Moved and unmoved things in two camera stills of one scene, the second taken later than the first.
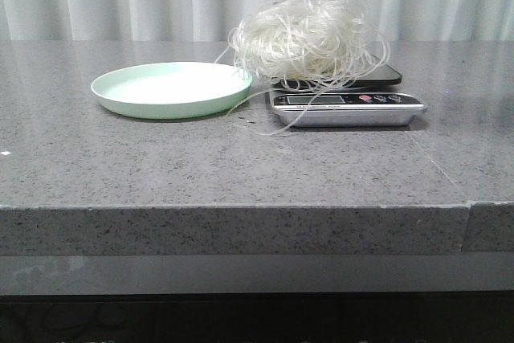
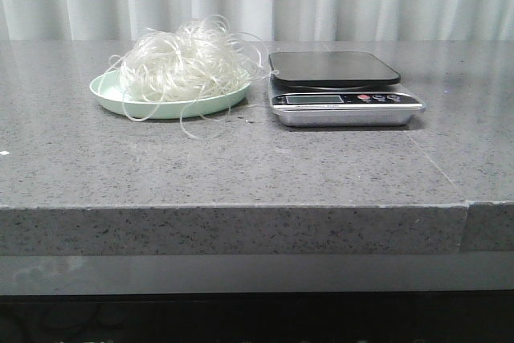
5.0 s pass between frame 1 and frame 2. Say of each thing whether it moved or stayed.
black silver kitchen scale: stayed
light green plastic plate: stayed
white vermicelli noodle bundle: moved
